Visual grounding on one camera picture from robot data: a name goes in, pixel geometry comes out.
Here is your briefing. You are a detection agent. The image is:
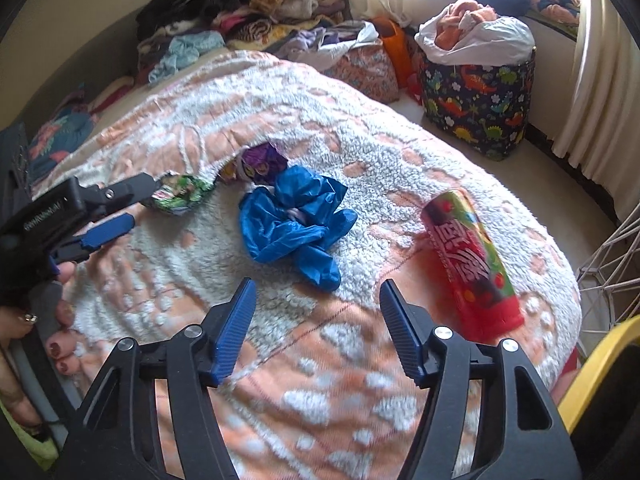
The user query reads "floral pillow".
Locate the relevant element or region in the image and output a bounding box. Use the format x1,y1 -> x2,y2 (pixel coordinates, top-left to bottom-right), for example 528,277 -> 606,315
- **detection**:
27,90 -> 101,181

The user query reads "orange and white blanket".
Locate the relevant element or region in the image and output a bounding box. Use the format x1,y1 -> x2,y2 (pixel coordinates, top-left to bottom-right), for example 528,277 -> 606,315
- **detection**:
30,50 -> 586,480

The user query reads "person's left hand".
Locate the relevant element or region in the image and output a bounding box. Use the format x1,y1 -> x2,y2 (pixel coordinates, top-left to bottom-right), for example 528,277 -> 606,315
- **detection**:
0,267 -> 77,423

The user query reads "white wire stool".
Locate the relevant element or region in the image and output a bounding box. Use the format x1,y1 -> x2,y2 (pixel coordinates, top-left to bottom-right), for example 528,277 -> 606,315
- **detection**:
575,205 -> 640,331

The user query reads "floral cloth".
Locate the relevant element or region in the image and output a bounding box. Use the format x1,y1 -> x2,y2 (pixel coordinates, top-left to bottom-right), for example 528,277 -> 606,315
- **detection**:
325,42 -> 401,106

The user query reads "yellow-green cloth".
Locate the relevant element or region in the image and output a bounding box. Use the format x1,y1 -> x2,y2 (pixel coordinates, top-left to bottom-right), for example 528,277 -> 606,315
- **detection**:
0,400 -> 61,471

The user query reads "black case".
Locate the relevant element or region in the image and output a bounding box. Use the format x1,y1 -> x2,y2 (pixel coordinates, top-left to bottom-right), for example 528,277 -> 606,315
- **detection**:
0,120 -> 33,211

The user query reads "green snack wrapper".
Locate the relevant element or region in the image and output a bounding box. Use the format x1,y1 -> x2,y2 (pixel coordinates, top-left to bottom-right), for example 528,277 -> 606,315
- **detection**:
140,172 -> 217,217

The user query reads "white plastic bag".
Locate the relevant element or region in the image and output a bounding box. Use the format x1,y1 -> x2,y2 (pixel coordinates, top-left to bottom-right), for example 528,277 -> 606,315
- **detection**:
414,0 -> 536,67

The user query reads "light blue cloth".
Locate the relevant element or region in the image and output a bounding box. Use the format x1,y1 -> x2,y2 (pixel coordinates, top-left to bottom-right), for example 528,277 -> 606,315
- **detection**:
147,34 -> 226,86

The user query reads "dinosaur print fabric bin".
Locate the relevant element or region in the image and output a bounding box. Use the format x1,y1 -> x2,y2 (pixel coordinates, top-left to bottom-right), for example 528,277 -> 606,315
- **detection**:
419,47 -> 537,162

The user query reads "red snack packet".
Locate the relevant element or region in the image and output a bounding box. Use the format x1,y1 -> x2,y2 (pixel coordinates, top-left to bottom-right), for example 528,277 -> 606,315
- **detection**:
420,189 -> 526,343

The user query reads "purple snack wrapper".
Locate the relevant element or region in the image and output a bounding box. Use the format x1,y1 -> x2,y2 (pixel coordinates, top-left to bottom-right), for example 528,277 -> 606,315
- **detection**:
217,141 -> 291,188

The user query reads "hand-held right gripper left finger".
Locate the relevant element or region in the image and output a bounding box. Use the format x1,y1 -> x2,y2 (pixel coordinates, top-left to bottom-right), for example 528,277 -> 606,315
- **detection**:
55,277 -> 257,480

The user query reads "blue plastic bag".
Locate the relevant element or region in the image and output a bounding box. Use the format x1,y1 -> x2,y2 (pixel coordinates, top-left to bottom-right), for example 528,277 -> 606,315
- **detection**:
237,165 -> 358,291

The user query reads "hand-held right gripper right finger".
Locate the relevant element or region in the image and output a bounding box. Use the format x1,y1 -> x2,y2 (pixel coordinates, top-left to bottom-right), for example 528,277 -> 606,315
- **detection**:
379,279 -> 583,480

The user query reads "yellow plastic chair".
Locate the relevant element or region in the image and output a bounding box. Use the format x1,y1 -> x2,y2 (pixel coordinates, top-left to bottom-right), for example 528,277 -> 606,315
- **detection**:
557,330 -> 640,433

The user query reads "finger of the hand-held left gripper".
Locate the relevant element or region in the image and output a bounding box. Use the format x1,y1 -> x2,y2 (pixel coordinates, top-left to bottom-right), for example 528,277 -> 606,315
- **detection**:
52,212 -> 137,265
85,172 -> 165,212

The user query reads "pile of clothes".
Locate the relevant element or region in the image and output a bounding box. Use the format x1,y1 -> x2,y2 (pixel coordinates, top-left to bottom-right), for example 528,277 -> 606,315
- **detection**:
135,0 -> 381,61

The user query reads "orange bag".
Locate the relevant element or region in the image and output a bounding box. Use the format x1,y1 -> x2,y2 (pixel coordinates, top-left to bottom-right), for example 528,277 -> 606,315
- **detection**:
372,17 -> 423,91

